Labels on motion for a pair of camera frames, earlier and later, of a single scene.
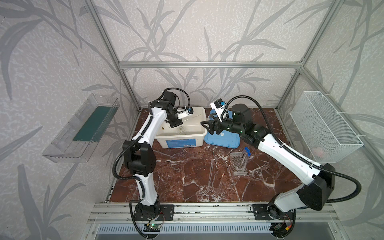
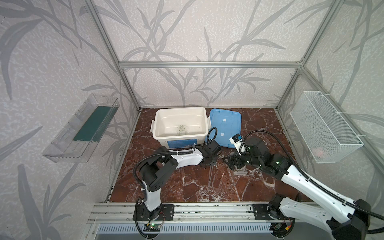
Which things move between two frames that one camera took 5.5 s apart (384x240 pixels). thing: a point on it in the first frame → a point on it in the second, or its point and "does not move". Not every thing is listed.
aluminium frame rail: [258, 65] does not move
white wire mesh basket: [328, 136] does not move
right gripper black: [216, 126] → [237, 160]
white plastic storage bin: [189, 134] does not move
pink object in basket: [318, 152] does not move
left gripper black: [174, 120] → [210, 159]
